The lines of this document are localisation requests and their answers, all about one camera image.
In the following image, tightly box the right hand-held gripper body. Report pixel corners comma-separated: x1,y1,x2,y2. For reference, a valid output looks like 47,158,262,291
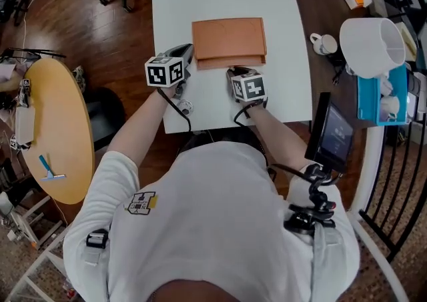
226,67,268,109

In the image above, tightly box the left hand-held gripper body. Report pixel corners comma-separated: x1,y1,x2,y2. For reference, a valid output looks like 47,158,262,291
145,43,195,100

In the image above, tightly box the person's right forearm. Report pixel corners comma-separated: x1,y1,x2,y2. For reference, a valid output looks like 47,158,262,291
239,102,312,175

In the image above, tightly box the black jointed mount arm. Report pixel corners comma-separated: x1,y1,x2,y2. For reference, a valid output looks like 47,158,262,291
282,163,344,237

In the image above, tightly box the person's left forearm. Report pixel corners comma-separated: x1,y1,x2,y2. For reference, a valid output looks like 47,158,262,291
106,88,178,161

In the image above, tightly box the blue box with cups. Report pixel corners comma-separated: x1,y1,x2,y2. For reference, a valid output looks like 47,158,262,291
357,63,410,127

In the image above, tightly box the small round white cap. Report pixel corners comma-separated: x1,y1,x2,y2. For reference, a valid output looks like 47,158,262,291
177,99,194,117

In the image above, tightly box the black stool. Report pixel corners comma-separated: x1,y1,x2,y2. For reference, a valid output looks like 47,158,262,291
82,86,127,152

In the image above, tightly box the white mug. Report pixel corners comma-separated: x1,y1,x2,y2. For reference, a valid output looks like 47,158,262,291
310,32,339,57

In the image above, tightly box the black tablet screen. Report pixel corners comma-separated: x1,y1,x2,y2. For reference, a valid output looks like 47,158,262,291
304,91,355,174

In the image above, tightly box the yellow round table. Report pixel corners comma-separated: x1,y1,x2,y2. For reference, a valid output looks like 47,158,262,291
20,57,96,206

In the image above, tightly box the white lamp shade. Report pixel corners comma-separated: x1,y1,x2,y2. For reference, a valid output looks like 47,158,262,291
339,17,407,80

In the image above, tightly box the white t-shirt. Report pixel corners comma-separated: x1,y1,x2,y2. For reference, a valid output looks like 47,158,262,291
62,140,362,302

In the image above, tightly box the grey device with tags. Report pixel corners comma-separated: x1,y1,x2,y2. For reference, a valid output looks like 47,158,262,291
9,77,37,151

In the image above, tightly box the blue squeegee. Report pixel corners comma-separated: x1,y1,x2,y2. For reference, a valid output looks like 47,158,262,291
37,154,67,183

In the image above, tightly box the black metal railing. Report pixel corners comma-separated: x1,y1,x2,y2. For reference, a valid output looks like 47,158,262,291
348,0,427,263

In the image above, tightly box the white metal rack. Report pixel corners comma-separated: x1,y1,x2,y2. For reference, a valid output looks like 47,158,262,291
0,192,73,302

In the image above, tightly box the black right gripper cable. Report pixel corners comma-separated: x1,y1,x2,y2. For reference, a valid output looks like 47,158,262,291
233,100,265,128

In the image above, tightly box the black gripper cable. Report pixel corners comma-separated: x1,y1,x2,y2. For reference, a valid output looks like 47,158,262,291
156,89,193,133
233,100,265,128

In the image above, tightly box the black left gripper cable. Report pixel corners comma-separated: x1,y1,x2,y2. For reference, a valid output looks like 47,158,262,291
156,89,193,133

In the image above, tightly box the white chair frame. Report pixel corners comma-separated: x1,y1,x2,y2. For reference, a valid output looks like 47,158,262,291
346,124,412,302

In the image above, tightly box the white floor cable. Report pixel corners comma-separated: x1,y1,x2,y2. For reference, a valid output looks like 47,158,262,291
20,0,58,53

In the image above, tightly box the black strap buckle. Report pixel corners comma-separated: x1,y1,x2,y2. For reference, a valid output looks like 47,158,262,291
85,228,111,250

